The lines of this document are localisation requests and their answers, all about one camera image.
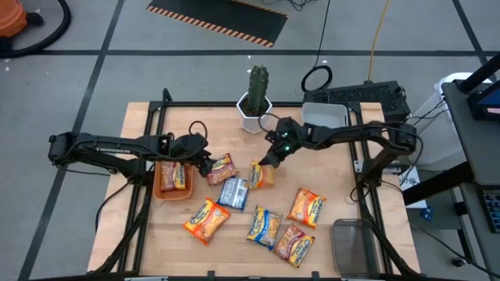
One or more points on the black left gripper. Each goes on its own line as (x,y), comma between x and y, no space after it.
(187,146)

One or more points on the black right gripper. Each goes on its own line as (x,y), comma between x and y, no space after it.
(287,134)

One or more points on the red beef ramen pack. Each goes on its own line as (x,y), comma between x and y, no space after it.
(224,169)
(293,246)
(173,175)

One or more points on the orange chicken ramen pack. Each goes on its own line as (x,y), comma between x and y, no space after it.
(261,177)
(306,207)
(206,221)

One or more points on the blue soy sauce ramen pack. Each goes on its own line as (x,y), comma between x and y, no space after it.
(233,194)
(264,228)

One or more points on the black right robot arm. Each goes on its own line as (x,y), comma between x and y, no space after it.
(351,134)

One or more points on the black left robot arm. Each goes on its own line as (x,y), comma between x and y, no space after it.
(117,146)

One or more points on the white hexagonal plant pot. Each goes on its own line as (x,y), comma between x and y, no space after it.
(250,125)

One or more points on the orange plastic bin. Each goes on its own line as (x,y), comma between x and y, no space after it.
(173,195)

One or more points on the light grey plastic bin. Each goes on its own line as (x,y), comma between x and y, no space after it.
(326,115)

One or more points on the green cactus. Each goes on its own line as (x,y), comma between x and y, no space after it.
(258,87)

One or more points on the dark grey plastic bin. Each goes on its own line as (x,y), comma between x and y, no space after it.
(353,250)

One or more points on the white paper sheet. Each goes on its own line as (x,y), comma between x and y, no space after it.
(412,183)

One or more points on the black hazard-striped floor mat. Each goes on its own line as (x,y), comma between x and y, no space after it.
(218,17)

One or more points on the white translucent container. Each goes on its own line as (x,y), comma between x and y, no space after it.
(431,136)

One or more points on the small blue object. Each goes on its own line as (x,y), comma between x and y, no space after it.
(426,213)

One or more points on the grey desk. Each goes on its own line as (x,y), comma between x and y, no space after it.
(480,148)

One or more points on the black monitor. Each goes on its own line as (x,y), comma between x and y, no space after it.
(478,109)

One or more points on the black keyboard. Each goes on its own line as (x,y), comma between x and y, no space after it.
(493,210)

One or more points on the orange shop vacuum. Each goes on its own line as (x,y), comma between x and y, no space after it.
(11,17)

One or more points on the black aluminium table frame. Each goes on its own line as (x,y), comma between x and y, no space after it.
(195,104)

